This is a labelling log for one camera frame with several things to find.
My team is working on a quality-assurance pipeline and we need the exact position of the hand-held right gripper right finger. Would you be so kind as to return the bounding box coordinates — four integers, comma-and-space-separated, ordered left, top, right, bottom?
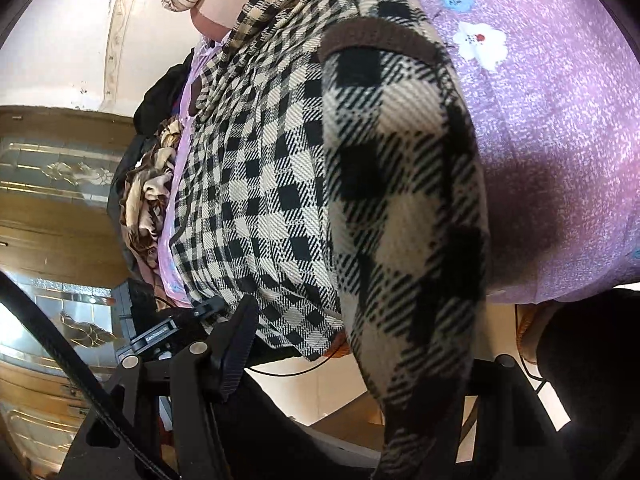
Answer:
450, 354, 571, 480

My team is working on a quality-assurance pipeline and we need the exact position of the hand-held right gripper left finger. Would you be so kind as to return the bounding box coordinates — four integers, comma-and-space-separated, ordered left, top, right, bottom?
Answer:
65, 295, 258, 480

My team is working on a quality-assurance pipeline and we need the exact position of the black and cream plaid coat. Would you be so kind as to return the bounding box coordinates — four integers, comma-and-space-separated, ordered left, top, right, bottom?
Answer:
169, 0, 492, 480

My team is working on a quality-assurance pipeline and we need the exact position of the orange object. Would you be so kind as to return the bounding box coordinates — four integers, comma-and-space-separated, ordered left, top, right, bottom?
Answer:
517, 305, 556, 356

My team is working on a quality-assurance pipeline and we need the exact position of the dark cloth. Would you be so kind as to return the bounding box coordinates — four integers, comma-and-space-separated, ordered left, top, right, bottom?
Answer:
537, 287, 640, 480
212, 347, 386, 480

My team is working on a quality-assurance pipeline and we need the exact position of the pink satin cloth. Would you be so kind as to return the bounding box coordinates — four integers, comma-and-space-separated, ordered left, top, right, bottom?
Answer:
150, 35, 236, 308

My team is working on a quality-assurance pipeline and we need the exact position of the brown patterned scarf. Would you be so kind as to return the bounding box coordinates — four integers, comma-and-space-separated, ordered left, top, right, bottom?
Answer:
119, 115, 183, 271

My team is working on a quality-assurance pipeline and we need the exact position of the wooden door with glass panels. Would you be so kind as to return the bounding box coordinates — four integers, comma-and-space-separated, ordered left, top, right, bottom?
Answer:
0, 105, 133, 461

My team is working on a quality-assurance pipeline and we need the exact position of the black cloth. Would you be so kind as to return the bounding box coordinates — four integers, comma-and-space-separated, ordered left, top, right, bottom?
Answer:
132, 47, 196, 136

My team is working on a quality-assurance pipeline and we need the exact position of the purple floral bed sheet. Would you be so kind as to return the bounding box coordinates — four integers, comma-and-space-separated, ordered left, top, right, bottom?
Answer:
395, 0, 640, 306

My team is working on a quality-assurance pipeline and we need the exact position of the pink cushion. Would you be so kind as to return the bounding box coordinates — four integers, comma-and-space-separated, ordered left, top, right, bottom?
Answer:
191, 0, 281, 41

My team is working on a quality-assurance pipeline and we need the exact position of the thin black cable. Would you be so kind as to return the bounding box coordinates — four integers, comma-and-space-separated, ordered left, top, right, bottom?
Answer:
247, 352, 346, 378

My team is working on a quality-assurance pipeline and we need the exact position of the black strap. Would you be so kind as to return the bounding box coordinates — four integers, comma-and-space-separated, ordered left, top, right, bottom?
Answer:
0, 270, 178, 480

